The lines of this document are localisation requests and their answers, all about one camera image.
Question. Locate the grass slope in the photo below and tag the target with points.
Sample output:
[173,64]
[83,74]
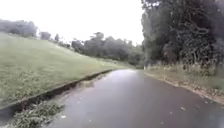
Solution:
[36,66]

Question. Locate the concrete drainage kerb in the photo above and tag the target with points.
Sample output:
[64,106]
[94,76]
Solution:
[50,93]

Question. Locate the wet dark asphalt path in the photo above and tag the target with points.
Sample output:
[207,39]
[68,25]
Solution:
[133,103]

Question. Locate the grass verge with leaves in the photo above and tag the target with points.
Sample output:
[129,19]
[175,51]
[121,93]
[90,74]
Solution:
[196,81]

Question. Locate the row of distant trees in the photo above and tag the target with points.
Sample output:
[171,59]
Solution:
[106,48]

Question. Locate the dense dark wood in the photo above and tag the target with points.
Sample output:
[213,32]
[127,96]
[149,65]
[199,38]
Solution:
[183,33]

